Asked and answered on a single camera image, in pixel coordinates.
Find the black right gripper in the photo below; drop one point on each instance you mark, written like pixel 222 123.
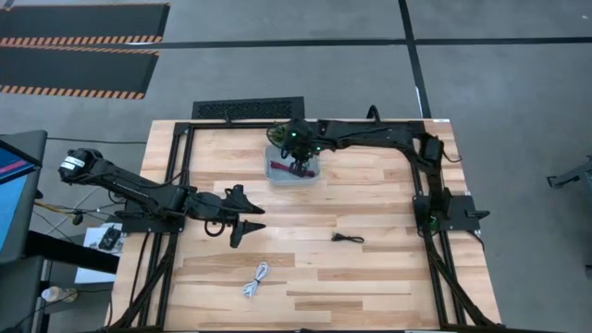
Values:
pixel 300 136

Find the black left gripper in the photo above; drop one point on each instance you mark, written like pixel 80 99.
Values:
pixel 210 205

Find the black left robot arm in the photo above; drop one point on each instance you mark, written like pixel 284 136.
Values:
pixel 139 187

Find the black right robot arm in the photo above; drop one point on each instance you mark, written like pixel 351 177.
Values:
pixel 370 134

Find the white plastic bin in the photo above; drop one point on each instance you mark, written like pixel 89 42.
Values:
pixel 277 178

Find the black floor vent grille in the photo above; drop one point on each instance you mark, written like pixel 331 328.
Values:
pixel 247 108

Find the small black device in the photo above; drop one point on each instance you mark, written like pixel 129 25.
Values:
pixel 110 238

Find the white paper sheet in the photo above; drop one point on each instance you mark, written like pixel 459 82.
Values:
pixel 90 273

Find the black desk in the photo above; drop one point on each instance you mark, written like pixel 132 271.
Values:
pixel 55 252

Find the clear plastic bottle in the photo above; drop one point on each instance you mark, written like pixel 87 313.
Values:
pixel 57 293

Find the black hazard-striped floor mat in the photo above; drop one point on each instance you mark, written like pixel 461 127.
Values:
pixel 74 69
pixel 83 20

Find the computer monitor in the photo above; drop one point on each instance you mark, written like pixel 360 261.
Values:
pixel 14 194

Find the black stand leg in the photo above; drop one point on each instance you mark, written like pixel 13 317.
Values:
pixel 571 176

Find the black metal table frame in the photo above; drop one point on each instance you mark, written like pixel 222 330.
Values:
pixel 187 157

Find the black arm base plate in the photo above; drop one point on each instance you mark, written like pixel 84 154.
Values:
pixel 152 225
pixel 462 213

